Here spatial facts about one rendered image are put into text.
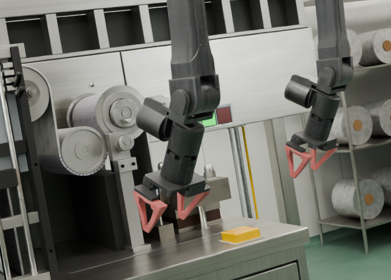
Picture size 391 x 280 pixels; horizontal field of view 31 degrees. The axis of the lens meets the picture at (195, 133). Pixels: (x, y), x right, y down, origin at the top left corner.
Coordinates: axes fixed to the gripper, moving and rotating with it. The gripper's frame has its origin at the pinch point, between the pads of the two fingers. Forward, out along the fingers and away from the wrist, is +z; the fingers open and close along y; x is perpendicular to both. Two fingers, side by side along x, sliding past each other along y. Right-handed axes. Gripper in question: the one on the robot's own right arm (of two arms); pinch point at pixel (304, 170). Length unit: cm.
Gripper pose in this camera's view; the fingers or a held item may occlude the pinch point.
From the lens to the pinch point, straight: 167.8
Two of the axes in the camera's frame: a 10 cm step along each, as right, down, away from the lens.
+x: 7.4, 4.1, -5.4
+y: -6.3, 1.5, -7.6
